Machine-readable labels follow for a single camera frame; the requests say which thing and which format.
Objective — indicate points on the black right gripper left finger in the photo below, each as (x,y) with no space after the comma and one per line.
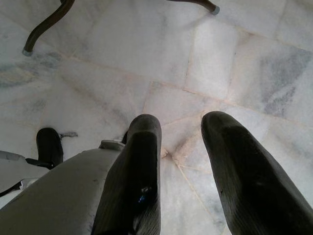
(137,171)

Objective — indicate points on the dark curved wooden chair leg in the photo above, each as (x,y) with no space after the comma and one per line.
(207,6)
(46,24)

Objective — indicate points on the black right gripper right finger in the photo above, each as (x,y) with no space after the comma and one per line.
(244,176)

